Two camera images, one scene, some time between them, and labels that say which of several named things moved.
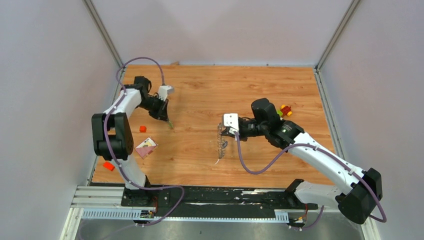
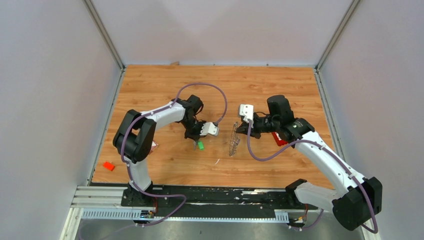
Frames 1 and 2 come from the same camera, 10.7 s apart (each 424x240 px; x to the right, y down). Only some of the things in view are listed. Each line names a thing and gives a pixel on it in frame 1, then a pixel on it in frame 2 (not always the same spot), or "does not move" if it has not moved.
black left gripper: (162, 114) -> (196, 136)
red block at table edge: (108, 165) does not move
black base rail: (179, 201) does not move
